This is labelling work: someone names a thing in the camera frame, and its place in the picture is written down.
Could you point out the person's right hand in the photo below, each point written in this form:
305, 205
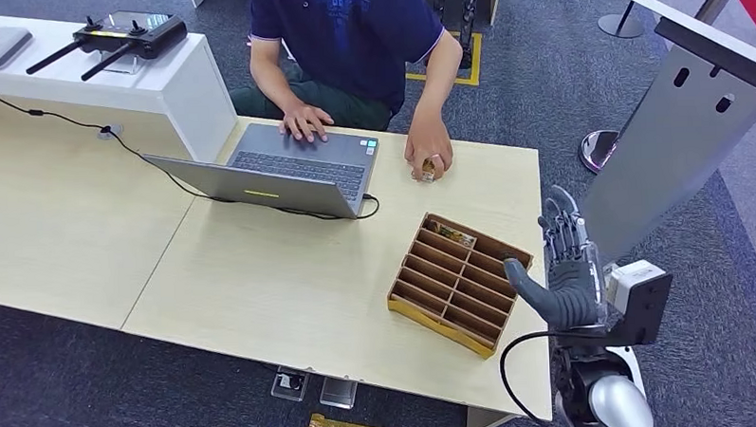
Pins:
304, 121

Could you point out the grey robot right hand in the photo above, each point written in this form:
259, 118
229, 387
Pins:
569, 287

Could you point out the person's left hand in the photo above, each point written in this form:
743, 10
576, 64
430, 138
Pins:
427, 141

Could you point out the person's left forearm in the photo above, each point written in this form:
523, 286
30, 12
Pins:
439, 84

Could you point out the person's right forearm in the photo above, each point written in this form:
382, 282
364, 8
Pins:
272, 74

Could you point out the person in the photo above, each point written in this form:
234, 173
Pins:
347, 49

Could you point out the green gold card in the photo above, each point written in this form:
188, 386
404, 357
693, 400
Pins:
453, 234

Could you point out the brown slotted card organizer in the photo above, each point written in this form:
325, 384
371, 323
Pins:
444, 298

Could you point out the grey open laptop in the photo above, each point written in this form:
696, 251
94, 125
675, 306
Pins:
300, 149

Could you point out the yellow floor tape outline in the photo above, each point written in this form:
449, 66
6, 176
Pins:
474, 76

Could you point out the white raised counter shelf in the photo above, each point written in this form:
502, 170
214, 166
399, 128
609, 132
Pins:
185, 93

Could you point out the chrome base stanchion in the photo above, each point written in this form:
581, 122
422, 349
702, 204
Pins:
599, 151

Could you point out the white desk leg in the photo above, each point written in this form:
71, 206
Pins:
481, 422

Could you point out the grey white kiosk stand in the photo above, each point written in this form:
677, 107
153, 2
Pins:
677, 145

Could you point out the clear acrylic controller stand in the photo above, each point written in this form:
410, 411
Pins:
124, 62

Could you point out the black remote controller with antennas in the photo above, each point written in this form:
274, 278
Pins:
133, 35

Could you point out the grey flat base stanchion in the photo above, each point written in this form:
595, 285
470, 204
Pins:
622, 26

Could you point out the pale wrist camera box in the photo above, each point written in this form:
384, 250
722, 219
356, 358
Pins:
632, 278

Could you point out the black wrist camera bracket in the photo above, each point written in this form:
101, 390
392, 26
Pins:
647, 313

